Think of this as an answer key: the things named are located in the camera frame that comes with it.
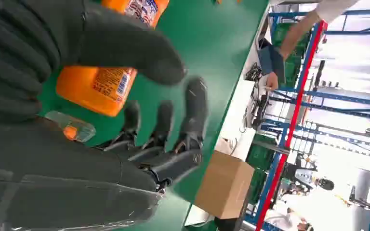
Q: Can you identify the person's hand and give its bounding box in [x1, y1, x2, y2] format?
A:
[265, 72, 279, 92]

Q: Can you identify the ribbed grey right arm sleeve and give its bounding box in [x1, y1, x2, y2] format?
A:
[0, 0, 87, 126]

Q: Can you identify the black cable bundle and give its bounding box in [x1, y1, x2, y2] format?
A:
[239, 81, 272, 133]
[244, 62, 264, 82]

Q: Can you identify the green plastic crate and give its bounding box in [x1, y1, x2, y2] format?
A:
[245, 134, 280, 205]
[271, 22, 312, 88]

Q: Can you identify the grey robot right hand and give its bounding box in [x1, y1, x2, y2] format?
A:
[0, 0, 210, 231]

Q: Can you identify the person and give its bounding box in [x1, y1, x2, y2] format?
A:
[264, 208, 315, 231]
[277, 177, 336, 224]

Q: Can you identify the brown cardboard box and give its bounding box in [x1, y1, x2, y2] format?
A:
[193, 150, 255, 220]

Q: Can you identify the clear capped orange bottle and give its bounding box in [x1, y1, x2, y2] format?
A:
[44, 110, 96, 143]

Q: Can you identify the blue and red shelf rack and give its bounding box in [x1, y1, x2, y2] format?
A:
[242, 9, 370, 231]

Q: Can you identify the green table mat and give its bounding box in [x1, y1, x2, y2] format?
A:
[38, 0, 269, 231]

